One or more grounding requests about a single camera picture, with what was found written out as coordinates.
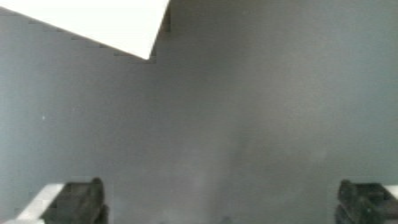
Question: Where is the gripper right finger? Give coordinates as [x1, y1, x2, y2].
[335, 180, 398, 224]

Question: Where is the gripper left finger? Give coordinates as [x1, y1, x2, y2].
[17, 177, 111, 224]

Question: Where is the white workspace border frame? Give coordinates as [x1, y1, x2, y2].
[0, 0, 171, 60]

